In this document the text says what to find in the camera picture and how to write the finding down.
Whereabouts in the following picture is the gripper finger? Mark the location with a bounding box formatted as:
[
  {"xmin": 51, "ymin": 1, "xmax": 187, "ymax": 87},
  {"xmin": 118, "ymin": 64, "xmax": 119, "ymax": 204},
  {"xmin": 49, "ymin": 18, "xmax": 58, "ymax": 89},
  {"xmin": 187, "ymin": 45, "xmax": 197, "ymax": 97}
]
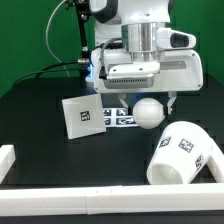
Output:
[
  {"xmin": 118, "ymin": 93, "xmax": 128, "ymax": 108},
  {"xmin": 167, "ymin": 92, "xmax": 177, "ymax": 114}
]

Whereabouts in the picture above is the white left fence bar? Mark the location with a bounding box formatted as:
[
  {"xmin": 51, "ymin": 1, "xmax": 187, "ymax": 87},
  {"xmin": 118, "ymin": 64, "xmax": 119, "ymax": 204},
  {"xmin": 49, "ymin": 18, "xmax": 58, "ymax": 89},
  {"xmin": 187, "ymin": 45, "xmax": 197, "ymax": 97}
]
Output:
[{"xmin": 0, "ymin": 145, "xmax": 16, "ymax": 184}]

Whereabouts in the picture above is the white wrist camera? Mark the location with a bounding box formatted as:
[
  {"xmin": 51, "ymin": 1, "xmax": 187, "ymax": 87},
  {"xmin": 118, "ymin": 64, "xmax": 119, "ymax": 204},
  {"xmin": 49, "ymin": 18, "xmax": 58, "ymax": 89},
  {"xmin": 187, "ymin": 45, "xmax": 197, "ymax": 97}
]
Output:
[{"xmin": 156, "ymin": 28, "xmax": 196, "ymax": 50}]

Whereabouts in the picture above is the white lamp bulb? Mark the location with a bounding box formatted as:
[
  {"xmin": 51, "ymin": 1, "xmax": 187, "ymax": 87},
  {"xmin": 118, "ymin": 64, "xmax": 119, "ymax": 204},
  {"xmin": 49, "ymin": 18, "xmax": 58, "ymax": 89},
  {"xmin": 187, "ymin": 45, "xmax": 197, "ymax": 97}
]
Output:
[{"xmin": 133, "ymin": 98, "xmax": 165, "ymax": 129}]

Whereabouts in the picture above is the marker sheet on table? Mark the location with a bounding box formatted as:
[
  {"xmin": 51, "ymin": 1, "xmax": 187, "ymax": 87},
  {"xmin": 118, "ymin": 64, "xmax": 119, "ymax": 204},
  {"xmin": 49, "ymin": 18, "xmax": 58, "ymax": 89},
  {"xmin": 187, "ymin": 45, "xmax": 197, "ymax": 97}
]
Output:
[{"xmin": 103, "ymin": 108, "xmax": 136, "ymax": 128}]

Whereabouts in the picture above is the white square lamp base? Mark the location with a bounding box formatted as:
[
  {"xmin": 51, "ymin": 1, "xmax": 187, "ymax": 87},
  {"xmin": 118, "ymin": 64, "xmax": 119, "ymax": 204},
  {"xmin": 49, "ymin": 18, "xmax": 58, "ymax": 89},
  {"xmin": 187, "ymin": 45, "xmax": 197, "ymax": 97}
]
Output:
[{"xmin": 62, "ymin": 94, "xmax": 106, "ymax": 139}]

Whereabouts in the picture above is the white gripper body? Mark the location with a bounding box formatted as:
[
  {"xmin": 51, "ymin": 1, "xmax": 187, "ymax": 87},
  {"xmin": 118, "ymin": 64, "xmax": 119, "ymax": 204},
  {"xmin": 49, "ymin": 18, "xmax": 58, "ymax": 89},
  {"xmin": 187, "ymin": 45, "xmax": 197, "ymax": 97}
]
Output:
[{"xmin": 91, "ymin": 49, "xmax": 203, "ymax": 93}]

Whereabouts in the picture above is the white fence bar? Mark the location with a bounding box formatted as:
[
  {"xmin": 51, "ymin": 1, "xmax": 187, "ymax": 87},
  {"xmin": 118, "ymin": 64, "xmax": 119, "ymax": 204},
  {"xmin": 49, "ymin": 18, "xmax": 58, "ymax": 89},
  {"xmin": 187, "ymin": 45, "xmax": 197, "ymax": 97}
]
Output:
[
  {"xmin": 0, "ymin": 145, "xmax": 16, "ymax": 184},
  {"xmin": 0, "ymin": 183, "xmax": 224, "ymax": 217},
  {"xmin": 207, "ymin": 139, "xmax": 224, "ymax": 184}
]

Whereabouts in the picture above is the black camera stand pole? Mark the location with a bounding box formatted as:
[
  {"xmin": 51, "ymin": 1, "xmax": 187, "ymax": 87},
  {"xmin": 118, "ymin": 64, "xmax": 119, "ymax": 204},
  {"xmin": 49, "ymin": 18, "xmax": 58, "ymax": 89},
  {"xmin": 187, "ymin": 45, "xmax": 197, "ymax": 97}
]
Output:
[{"xmin": 65, "ymin": 0, "xmax": 91, "ymax": 79}]

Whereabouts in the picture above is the white right fence bar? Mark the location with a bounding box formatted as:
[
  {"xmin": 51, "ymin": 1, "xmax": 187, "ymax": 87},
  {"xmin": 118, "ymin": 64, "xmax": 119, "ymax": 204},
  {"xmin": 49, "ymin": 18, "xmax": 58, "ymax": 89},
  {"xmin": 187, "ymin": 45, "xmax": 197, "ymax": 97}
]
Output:
[{"xmin": 207, "ymin": 139, "xmax": 224, "ymax": 184}]

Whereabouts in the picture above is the white front fence bar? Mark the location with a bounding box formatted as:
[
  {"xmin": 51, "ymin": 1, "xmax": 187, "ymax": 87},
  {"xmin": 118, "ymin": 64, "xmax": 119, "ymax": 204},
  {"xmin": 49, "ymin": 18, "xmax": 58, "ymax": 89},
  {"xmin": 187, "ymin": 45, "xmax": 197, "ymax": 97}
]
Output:
[{"xmin": 0, "ymin": 183, "xmax": 224, "ymax": 217}]

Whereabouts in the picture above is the black cable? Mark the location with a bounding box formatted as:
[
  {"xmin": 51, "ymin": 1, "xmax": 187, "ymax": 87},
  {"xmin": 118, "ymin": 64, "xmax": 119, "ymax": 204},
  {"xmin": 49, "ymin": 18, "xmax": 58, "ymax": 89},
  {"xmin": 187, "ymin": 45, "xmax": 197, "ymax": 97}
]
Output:
[{"xmin": 12, "ymin": 60, "xmax": 88, "ymax": 87}]

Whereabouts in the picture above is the white lamp shade with markers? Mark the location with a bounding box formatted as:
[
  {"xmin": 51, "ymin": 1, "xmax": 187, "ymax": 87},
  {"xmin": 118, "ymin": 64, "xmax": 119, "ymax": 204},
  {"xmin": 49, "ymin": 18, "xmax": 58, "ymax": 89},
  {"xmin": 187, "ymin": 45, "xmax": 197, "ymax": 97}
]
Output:
[{"xmin": 147, "ymin": 121, "xmax": 212, "ymax": 185}]

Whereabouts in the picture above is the grey cable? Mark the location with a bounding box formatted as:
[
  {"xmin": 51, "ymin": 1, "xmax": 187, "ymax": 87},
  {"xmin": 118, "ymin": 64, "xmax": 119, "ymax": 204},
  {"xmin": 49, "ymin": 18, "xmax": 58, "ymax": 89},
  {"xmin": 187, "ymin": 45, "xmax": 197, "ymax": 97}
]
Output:
[{"xmin": 45, "ymin": 0, "xmax": 72, "ymax": 78}]

